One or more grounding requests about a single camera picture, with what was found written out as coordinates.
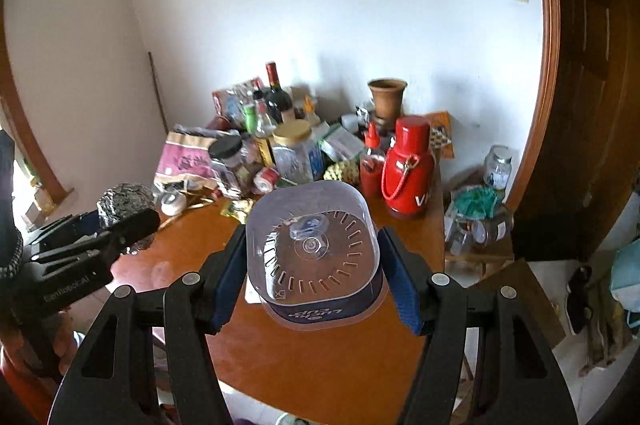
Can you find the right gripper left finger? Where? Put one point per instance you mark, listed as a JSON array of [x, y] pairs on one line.
[[223, 276]]

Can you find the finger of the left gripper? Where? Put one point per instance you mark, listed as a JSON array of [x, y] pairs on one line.
[[120, 236], [66, 230]]

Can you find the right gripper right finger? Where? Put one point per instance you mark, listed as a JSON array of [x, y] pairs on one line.
[[410, 281]]

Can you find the foil ball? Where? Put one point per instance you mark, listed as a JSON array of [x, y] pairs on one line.
[[126, 200]]

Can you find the yellow green snack wrapper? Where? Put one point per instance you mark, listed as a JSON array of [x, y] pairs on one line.
[[238, 209]]

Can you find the clear plastic food container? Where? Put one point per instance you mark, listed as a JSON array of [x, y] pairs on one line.
[[313, 257]]

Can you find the person left hand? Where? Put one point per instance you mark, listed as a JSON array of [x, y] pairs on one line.
[[56, 332]]

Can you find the small white round device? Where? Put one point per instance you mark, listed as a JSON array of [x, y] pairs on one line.
[[173, 204]]

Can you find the low wooden side table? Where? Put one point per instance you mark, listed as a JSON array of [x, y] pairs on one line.
[[464, 243]]

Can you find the lying metal lid jar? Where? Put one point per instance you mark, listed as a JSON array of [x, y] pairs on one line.
[[489, 231]]

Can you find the pink paper gift bag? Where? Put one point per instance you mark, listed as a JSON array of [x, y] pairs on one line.
[[185, 158]]

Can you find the red thermos flask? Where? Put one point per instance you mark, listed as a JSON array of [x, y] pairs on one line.
[[409, 167]]

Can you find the green cloth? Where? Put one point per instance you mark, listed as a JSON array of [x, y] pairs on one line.
[[475, 202]]

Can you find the small red can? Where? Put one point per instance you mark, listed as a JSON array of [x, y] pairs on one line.
[[265, 180]]

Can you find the wooden stool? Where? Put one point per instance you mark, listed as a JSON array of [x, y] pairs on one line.
[[518, 328]]

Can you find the red sauce bottle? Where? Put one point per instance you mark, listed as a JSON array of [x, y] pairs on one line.
[[371, 164]]

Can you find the yellow green pinecone ornament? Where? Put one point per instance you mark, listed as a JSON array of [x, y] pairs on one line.
[[346, 171]]

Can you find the wooden dining table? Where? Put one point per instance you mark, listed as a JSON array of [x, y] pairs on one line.
[[358, 374]]

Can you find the black lid glass jar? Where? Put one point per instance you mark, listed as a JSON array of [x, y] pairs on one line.
[[229, 170]]

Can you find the glass jar on side table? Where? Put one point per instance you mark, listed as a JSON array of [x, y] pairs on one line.
[[498, 167]]

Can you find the gold lid plastic jar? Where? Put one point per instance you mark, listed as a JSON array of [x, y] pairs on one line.
[[297, 156]]

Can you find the black shoes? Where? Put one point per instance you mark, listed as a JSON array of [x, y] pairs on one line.
[[577, 308]]

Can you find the brown clay vase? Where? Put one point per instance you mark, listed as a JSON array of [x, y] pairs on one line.
[[387, 94]]

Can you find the dark wine bottle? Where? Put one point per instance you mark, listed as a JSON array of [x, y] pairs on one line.
[[278, 100]]

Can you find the dark wooden door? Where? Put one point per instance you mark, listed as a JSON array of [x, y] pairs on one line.
[[589, 155]]

